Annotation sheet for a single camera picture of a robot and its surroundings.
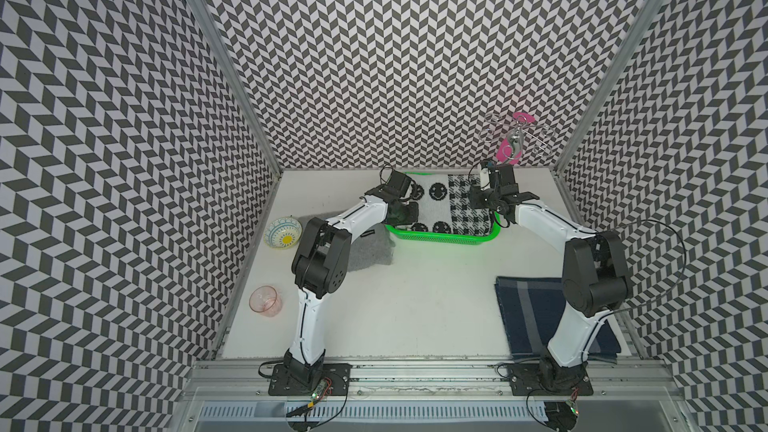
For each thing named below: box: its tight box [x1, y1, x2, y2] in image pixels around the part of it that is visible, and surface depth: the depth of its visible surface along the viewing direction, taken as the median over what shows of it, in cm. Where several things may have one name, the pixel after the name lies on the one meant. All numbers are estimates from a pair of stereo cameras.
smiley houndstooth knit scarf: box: [391, 174, 493, 237], surface depth 99 cm
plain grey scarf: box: [348, 223, 396, 272], surface depth 95 cm
